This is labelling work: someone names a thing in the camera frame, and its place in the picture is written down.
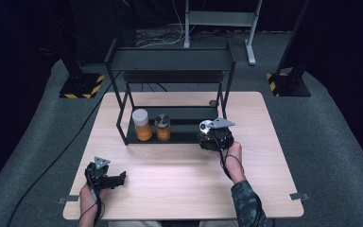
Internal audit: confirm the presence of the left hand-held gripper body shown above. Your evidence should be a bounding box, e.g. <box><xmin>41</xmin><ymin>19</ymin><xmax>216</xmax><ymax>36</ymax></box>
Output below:
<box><xmin>83</xmin><ymin>156</ymin><xmax>111</xmax><ymax>192</ymax></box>

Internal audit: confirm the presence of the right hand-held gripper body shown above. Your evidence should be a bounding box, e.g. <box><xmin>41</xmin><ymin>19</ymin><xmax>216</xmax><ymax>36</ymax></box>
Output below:
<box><xmin>206</xmin><ymin>117</ymin><xmax>235</xmax><ymax>151</ymax></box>

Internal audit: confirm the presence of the white-lid orange spice jar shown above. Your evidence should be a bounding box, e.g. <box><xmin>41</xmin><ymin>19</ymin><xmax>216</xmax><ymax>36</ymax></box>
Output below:
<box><xmin>131</xmin><ymin>108</ymin><xmax>154</xmax><ymax>142</ymax></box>

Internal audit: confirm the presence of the black metal shelf rack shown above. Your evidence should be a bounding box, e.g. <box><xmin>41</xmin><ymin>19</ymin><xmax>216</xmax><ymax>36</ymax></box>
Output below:
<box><xmin>104</xmin><ymin>38</ymin><xmax>236</xmax><ymax>147</ymax></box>

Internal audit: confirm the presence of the person's left hand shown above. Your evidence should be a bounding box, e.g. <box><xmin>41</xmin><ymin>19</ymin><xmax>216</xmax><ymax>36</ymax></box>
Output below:
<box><xmin>78</xmin><ymin>183</ymin><xmax>108</xmax><ymax>213</ymax></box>

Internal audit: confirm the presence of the person's right hand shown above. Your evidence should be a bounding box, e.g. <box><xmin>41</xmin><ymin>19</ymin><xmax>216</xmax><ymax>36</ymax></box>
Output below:
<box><xmin>216</xmin><ymin>140</ymin><xmax>246</xmax><ymax>184</ymax></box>

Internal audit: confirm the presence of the grey tape piece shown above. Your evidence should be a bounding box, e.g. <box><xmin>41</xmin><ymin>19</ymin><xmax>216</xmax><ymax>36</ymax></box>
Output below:
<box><xmin>58</xmin><ymin>194</ymin><xmax>80</xmax><ymax>205</ymax></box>
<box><xmin>288</xmin><ymin>192</ymin><xmax>310</xmax><ymax>201</ymax></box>

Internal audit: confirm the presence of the black stand with striped base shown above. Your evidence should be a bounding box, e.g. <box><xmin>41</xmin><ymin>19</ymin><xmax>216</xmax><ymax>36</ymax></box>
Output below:
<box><xmin>266</xmin><ymin>0</ymin><xmax>312</xmax><ymax>97</ymax></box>
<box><xmin>48</xmin><ymin>0</ymin><xmax>106</xmax><ymax>99</ymax></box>

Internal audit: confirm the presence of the white metal stand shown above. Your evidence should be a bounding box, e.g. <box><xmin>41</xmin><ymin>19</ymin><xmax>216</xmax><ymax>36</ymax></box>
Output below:
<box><xmin>183</xmin><ymin>0</ymin><xmax>265</xmax><ymax>66</ymax></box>

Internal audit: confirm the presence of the left hand-held gripper cable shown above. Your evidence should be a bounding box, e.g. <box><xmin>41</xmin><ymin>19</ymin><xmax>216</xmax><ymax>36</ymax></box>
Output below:
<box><xmin>77</xmin><ymin>171</ymin><xmax>106</xmax><ymax>227</ymax></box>

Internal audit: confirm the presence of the hand-held gripper cable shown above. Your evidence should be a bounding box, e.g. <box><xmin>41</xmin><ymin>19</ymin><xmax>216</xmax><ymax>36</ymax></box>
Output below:
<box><xmin>77</xmin><ymin>171</ymin><xmax>106</xmax><ymax>227</ymax></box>
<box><xmin>212</xmin><ymin>136</ymin><xmax>246</xmax><ymax>183</ymax></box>

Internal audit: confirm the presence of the right hand-held gripper cable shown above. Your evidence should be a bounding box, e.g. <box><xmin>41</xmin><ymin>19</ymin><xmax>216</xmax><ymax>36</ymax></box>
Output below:
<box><xmin>212</xmin><ymin>136</ymin><xmax>246</xmax><ymax>183</ymax></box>

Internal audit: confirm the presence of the long black floor cable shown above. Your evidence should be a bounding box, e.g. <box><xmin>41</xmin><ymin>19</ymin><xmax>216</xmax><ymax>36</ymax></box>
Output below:
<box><xmin>8</xmin><ymin>70</ymin><xmax>122</xmax><ymax>227</ymax></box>

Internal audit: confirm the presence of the bundle of floor cables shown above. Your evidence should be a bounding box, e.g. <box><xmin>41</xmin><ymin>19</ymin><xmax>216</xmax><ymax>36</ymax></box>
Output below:
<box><xmin>133</xmin><ymin>26</ymin><xmax>187</xmax><ymax>49</ymax></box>

